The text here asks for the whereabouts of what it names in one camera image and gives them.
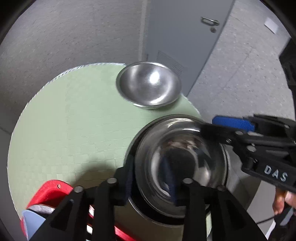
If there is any large steel bowl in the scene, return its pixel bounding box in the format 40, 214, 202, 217
116, 62, 182, 109

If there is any blue plastic plate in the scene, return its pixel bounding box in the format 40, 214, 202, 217
22, 210, 46, 240

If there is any person's right hand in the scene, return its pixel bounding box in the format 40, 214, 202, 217
273, 187, 296, 215

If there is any green round tablecloth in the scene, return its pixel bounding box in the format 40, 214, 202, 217
6, 62, 212, 241

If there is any steel plate in basin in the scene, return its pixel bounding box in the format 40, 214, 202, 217
27, 204, 55, 215

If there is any grey door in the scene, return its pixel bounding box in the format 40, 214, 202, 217
145, 0, 234, 95

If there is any white wall switch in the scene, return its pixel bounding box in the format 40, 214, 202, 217
264, 18, 278, 34

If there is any metal door handle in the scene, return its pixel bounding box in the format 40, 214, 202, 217
201, 16, 220, 33

